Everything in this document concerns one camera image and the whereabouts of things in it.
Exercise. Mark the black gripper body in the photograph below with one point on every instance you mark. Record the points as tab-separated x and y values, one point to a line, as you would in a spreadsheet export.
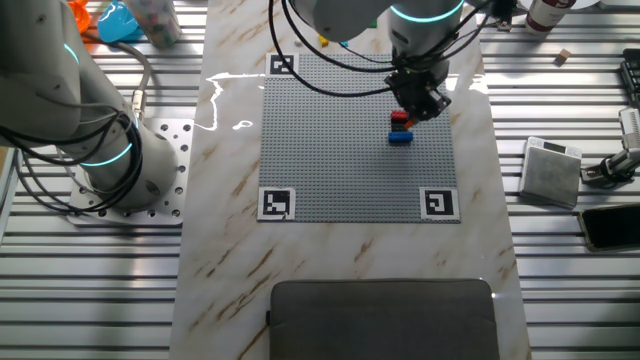
417	92

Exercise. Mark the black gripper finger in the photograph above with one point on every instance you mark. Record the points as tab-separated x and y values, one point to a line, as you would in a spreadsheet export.
411	118
424	116

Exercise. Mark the red Lego brick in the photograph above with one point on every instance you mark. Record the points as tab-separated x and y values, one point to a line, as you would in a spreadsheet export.
398	116

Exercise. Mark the blue Lego brick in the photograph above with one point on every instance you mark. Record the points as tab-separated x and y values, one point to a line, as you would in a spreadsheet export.
400	137

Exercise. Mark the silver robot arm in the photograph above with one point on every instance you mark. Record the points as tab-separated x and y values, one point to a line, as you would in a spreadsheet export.
60	75

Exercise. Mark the grey Lego baseplate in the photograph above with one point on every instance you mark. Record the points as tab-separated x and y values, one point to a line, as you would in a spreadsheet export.
340	165

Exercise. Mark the yellow Lego brick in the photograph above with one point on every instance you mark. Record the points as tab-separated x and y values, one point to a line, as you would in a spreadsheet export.
323	41

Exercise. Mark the black white fiducial marker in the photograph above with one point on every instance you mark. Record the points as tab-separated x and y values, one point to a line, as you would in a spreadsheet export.
277	65
440	203
276	203

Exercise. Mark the silver digital scale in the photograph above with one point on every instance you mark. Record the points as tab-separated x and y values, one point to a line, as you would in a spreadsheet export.
550	175

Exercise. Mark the small brown wooden cube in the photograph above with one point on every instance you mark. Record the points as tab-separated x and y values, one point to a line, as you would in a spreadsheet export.
563	56

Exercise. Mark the red white can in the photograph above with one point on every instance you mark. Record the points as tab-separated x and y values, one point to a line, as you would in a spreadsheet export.
547	15

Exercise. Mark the grey fabric pad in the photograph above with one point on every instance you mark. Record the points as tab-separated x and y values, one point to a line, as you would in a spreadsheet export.
382	320

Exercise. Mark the black keyboard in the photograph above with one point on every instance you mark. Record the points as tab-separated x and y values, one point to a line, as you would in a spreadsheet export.
632	75

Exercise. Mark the black smartphone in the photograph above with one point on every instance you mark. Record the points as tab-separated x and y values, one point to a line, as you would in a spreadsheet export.
612	227

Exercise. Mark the clear plastic cup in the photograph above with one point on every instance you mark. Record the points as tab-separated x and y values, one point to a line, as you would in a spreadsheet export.
155	22

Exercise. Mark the silver camera on clamp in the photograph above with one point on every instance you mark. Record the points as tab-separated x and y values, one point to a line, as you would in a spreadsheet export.
631	127

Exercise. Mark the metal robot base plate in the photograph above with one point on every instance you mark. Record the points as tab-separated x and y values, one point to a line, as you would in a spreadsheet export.
172	135

